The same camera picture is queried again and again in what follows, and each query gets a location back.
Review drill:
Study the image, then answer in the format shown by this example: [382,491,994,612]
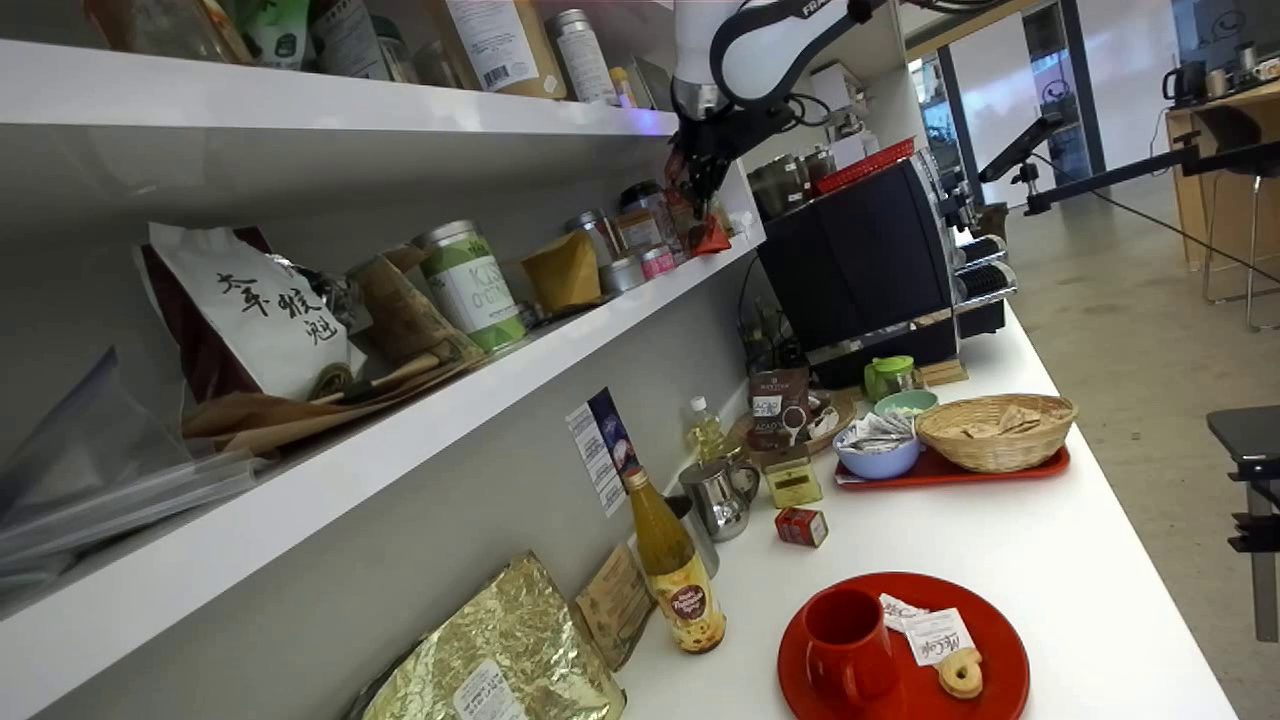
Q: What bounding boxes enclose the woven basket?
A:
[917,394,1080,476]

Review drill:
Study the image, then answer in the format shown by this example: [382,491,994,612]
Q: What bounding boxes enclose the long black boom bar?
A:
[1024,134,1280,216]

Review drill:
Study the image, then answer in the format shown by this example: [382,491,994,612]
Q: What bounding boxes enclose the tan box with white label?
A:
[444,0,576,105]

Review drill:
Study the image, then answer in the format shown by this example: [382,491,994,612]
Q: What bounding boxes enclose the red round plate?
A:
[773,569,1036,720]

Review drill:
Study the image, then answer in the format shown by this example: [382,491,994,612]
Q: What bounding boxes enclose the red tray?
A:
[833,444,1077,496]

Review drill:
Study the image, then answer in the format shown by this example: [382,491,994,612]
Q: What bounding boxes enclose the glass jar with silver lid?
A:
[573,205,623,269]

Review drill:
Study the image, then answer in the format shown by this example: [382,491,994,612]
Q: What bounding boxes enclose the pink tin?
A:
[635,239,681,285]

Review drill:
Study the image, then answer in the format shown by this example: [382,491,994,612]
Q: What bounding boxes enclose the dark brown labelled jar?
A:
[742,366,820,455]

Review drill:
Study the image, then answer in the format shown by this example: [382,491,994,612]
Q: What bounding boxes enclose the brown flat packet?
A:
[573,536,661,671]

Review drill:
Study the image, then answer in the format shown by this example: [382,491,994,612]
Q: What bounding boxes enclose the green packet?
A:
[233,0,322,72]

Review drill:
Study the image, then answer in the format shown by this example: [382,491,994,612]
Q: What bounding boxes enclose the grey container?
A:
[313,0,404,79]

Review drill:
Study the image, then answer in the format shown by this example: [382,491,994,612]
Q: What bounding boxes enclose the clear plastic sheets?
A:
[0,338,264,593]

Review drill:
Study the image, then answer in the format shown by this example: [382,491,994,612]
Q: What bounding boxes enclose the white paper tags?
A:
[875,593,983,671]

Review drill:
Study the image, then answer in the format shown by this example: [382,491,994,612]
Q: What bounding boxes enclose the yellow packet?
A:
[517,230,613,322]

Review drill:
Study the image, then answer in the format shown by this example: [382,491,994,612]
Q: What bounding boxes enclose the blue bowl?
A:
[833,411,929,483]

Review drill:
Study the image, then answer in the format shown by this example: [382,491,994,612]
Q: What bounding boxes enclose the ring shaped cookie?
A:
[932,650,994,703]

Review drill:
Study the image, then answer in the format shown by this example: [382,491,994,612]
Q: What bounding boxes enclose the tan packet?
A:
[89,0,256,63]

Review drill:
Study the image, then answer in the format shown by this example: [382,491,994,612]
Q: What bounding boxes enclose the gold foil bag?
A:
[350,548,631,720]

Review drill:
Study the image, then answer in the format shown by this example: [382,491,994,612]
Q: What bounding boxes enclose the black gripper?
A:
[664,105,754,246]

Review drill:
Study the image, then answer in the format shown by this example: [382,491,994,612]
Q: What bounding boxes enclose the silver tin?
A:
[600,252,654,302]

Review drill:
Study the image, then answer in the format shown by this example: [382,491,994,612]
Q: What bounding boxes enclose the clear yellow oil bottle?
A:
[681,394,733,472]

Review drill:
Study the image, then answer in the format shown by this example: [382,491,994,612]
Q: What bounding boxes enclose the white wall shelf unit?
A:
[0,0,773,720]

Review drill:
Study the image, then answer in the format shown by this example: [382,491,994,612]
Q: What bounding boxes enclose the green bowl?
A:
[871,385,946,423]

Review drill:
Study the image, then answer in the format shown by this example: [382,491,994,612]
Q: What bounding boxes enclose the dark glass jars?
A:
[744,153,820,224]

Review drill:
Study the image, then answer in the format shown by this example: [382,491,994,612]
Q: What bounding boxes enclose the white bag with black characters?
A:
[141,216,372,403]

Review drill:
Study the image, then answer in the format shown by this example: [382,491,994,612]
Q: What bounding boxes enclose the black small rack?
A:
[949,197,1024,346]

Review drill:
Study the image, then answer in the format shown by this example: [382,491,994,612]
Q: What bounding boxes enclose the dark lidded jar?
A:
[613,178,678,257]

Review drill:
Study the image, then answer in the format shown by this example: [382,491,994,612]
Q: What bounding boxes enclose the wooden spoons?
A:
[185,347,454,455]

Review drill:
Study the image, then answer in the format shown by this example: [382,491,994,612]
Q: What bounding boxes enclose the silver can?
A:
[552,4,621,113]

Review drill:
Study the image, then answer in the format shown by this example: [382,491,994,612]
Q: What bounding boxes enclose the wooden table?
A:
[1164,78,1280,323]

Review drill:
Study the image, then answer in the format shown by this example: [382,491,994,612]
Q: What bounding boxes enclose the green cup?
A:
[861,352,925,403]

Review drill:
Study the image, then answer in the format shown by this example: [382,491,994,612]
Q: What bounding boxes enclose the red small can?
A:
[773,505,835,553]

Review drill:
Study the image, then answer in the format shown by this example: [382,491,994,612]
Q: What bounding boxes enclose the red cup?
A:
[798,585,898,703]

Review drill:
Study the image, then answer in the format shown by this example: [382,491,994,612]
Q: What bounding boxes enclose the small yellow bottle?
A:
[608,63,647,113]

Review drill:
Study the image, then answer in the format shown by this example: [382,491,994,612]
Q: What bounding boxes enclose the amber bottle with gold label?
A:
[618,452,733,655]

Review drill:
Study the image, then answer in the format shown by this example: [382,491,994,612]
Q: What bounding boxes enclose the black metal stand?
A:
[1205,403,1280,645]

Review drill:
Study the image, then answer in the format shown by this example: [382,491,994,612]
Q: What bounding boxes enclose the black camera boom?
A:
[972,113,1072,216]

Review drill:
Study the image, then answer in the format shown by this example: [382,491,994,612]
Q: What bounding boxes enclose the metal jug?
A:
[678,452,770,548]

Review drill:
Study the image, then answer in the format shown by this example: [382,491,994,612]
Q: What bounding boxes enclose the orange packet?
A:
[684,216,742,262]

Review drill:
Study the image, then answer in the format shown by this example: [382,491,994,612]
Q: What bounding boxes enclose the yellow small box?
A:
[763,455,833,513]

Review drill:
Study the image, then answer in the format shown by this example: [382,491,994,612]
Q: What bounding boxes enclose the black coffee machine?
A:
[754,137,968,394]

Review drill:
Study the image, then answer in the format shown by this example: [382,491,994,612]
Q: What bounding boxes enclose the white small carton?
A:
[809,78,875,150]

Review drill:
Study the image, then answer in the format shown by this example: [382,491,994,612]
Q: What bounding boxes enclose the white jar with green lid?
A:
[416,216,535,362]

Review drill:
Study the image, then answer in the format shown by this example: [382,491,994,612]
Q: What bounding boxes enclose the brown paper bag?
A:
[343,248,486,385]

